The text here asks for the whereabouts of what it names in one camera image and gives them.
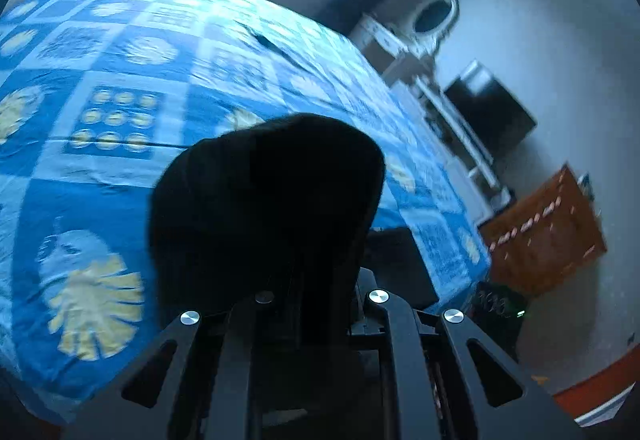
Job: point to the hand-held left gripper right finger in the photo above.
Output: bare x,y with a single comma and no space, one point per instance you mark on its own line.
400,350

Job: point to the black pants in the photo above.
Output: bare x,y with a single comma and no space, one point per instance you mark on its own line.
260,200

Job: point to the white dressing table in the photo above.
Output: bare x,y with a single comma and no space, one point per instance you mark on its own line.
390,45

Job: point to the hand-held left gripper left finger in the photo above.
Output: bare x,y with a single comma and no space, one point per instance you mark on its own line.
235,350

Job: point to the black television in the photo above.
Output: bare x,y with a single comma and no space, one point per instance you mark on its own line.
490,112

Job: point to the orange wooden cabinet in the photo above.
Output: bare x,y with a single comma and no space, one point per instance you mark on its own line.
545,230

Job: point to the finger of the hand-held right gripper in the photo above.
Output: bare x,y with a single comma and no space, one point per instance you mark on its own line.
400,260

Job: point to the blue printed bed sheet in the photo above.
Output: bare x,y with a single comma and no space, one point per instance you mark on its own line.
100,180

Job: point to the white oval vanity mirror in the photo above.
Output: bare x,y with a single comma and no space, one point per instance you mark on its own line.
432,15

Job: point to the white television stand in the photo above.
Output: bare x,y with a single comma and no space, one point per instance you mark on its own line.
465,145

